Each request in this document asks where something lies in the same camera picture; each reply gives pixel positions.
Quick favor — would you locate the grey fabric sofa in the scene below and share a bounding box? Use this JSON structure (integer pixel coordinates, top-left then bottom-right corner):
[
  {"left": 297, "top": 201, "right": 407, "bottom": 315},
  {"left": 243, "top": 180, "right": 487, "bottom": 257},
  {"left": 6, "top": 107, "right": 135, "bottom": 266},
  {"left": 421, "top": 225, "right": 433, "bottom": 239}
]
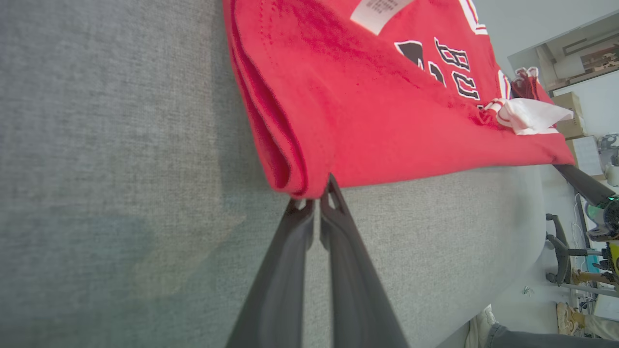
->
[{"left": 0, "top": 0, "right": 547, "bottom": 348}]

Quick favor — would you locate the brown cardboard box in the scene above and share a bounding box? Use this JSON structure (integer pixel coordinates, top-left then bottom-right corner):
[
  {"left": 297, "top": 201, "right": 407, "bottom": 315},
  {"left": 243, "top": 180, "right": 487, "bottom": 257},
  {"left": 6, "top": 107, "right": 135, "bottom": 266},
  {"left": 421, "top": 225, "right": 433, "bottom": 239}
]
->
[{"left": 551, "top": 92, "right": 587, "bottom": 141}]

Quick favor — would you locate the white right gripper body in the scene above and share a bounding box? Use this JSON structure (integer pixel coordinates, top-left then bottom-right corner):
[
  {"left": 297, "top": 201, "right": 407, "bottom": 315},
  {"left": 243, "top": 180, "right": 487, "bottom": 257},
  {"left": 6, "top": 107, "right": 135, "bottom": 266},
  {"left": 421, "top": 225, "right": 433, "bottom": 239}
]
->
[{"left": 585, "top": 196, "right": 619, "bottom": 242}]

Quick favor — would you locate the white shoe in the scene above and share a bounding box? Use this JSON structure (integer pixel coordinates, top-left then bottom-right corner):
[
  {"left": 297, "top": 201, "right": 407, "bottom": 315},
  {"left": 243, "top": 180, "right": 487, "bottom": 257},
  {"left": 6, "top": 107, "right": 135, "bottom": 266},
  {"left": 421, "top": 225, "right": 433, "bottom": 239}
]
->
[{"left": 465, "top": 304, "right": 498, "bottom": 348}]

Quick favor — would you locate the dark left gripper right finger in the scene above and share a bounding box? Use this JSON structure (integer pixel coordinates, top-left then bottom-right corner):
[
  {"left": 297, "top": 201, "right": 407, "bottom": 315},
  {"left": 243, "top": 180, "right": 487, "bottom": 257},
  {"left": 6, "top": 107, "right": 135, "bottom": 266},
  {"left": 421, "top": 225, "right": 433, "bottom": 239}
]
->
[{"left": 319, "top": 173, "right": 409, "bottom": 348}]

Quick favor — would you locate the red jersey with white sleeves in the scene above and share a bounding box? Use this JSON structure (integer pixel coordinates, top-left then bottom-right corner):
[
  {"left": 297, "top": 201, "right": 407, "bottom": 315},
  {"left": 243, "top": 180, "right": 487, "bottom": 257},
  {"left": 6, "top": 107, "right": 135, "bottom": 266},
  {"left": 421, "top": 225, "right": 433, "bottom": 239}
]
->
[{"left": 222, "top": 0, "right": 576, "bottom": 200}]

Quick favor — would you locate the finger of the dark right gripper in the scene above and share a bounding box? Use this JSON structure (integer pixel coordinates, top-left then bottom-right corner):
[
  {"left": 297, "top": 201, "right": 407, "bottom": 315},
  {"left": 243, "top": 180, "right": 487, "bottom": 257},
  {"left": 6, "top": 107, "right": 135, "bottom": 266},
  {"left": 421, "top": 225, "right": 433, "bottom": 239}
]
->
[{"left": 553, "top": 164, "right": 617, "bottom": 207}]

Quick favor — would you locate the white kettle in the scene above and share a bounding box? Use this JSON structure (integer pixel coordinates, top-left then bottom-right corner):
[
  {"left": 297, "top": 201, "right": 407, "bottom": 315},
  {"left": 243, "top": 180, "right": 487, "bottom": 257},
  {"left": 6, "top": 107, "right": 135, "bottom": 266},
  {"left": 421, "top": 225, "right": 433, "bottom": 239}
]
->
[{"left": 599, "top": 134, "right": 619, "bottom": 188}]

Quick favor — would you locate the white board panel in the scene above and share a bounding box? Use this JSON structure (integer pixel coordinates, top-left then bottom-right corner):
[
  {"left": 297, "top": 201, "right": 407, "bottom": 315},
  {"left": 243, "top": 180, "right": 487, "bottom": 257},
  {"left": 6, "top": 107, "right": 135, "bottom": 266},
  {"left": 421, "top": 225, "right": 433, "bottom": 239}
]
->
[{"left": 566, "top": 136, "right": 605, "bottom": 180}]

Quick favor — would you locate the patterned beige cushion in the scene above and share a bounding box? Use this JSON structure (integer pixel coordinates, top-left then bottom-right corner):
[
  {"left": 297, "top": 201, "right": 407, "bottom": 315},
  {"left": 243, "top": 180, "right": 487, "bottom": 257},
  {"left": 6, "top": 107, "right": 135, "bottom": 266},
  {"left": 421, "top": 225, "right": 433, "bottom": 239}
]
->
[{"left": 556, "top": 302, "right": 589, "bottom": 336}]

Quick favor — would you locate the black office chair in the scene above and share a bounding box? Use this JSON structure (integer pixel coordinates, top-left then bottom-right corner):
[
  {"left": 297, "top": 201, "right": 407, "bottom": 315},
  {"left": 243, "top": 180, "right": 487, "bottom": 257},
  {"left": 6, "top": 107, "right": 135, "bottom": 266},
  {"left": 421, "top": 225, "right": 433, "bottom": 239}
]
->
[{"left": 545, "top": 213, "right": 607, "bottom": 286}]

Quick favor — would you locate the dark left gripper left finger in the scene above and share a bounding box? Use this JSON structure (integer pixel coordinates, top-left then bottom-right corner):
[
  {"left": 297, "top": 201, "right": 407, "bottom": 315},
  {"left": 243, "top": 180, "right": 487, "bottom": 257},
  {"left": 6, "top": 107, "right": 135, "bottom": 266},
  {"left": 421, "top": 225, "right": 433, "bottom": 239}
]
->
[{"left": 226, "top": 198, "right": 316, "bottom": 348}]

